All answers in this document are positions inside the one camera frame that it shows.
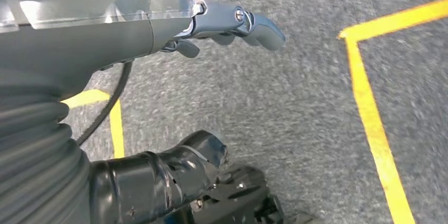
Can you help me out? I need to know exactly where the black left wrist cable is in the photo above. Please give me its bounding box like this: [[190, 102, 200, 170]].
[[75, 60, 134, 146]]

